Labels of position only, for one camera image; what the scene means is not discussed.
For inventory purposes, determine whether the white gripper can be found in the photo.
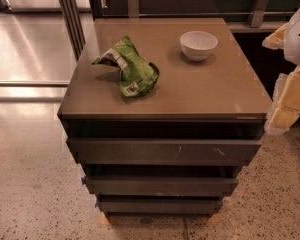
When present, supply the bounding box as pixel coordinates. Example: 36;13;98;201
262;8;300;135

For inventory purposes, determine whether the grey drawer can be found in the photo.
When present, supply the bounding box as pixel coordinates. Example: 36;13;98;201
97;196;223;215
68;138;261;166
84;176;238;197

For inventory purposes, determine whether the grey three-drawer cabinet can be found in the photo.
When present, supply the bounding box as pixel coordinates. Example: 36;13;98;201
57;17;273;218

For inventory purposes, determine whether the grey top drawer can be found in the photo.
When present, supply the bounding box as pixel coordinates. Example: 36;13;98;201
68;138;261;166

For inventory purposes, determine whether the grey bottom drawer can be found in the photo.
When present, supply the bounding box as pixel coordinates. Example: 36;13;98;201
97;196;223;215

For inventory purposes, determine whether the wooden counter with brackets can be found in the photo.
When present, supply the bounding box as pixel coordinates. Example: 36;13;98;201
90;0;300;31

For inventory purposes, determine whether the white ceramic bowl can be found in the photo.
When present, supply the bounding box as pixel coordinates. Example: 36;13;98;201
180;31;218;62

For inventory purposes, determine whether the green crumpled chip bag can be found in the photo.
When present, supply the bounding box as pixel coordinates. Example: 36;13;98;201
92;36;160;97

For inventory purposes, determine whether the blue tape piece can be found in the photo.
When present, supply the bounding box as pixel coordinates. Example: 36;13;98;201
81;177;86;185

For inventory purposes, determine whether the metal railing frame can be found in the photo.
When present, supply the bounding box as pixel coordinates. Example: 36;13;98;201
0;0;108;103

